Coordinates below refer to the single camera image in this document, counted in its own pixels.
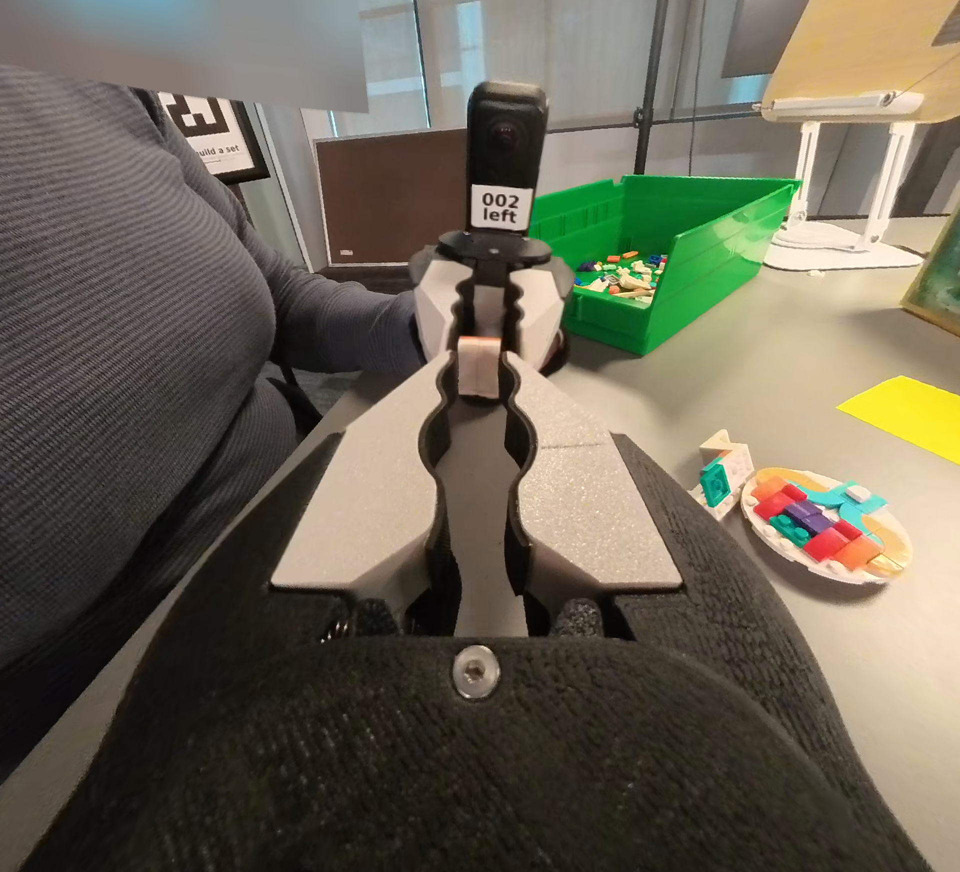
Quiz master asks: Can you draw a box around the wooden book stand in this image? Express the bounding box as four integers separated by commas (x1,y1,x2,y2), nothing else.
753,0,960,270

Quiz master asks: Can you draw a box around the white orange small brick assembly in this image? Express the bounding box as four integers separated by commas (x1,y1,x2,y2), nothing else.
455,334,503,401

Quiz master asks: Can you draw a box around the white brick assembly teal brick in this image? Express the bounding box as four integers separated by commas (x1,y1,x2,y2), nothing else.
687,429,756,520

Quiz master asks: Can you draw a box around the round rainbow brick plate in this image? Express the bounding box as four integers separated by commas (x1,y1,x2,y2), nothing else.
739,466,915,584

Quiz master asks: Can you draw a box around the black light stand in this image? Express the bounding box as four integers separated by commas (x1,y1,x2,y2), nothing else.
633,0,686,176

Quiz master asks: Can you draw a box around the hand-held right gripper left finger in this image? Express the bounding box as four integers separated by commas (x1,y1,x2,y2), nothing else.
268,351,460,636

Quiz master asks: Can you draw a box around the green plastic bin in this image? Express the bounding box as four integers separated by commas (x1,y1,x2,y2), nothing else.
528,174,804,356

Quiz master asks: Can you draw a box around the person's left forearm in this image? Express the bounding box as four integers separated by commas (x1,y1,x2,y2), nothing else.
253,233,426,375

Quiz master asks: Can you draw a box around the pile of toy bricks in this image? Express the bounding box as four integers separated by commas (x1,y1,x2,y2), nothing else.
573,253,669,302

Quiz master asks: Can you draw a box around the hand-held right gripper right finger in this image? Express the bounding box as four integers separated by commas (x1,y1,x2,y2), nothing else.
504,353,687,636

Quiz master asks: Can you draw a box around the brown panel board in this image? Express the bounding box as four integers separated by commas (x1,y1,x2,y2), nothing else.
312,127,474,268

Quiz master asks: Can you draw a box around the person's torso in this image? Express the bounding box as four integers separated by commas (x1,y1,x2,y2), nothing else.
0,64,303,783

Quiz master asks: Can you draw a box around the yellow sticky note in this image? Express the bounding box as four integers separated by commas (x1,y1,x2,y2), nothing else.
835,375,960,467

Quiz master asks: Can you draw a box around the colourful toy set box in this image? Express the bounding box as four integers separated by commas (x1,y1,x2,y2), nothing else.
899,211,960,338

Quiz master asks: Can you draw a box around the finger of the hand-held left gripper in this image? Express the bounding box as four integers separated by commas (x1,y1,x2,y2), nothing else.
414,263,471,365
514,271,567,374

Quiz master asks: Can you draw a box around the framed marker sign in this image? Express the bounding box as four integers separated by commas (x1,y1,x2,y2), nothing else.
153,90,272,185

